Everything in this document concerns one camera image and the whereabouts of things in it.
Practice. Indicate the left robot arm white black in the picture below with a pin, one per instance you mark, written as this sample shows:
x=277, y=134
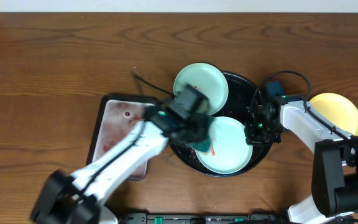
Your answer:
x=81, y=196

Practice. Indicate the green scrubbing sponge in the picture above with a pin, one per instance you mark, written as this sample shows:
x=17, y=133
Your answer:
x=204, y=143

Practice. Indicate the yellow plate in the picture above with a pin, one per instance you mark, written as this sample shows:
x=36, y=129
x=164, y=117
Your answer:
x=338, y=110

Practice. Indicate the black rectangular soapy tray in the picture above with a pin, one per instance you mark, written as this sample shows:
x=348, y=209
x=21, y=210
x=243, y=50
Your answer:
x=117, y=115

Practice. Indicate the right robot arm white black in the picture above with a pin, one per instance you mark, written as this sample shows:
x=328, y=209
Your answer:
x=334, y=187

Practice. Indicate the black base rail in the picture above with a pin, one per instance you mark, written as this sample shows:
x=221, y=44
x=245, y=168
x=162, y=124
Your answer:
x=256, y=216

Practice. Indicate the mint plate with red streak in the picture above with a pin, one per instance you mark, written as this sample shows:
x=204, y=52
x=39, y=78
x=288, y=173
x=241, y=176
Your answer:
x=229, y=151

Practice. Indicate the mint plate upper left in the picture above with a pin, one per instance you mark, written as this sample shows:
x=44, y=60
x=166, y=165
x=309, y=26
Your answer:
x=208, y=80

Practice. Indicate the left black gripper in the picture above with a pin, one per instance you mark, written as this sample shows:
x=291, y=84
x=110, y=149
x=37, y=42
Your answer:
x=196, y=131

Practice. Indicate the round black serving tray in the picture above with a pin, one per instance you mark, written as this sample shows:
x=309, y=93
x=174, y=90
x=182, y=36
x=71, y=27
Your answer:
x=241, y=90

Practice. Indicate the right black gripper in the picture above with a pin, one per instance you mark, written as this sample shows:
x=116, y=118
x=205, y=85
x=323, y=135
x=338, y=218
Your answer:
x=252, y=138

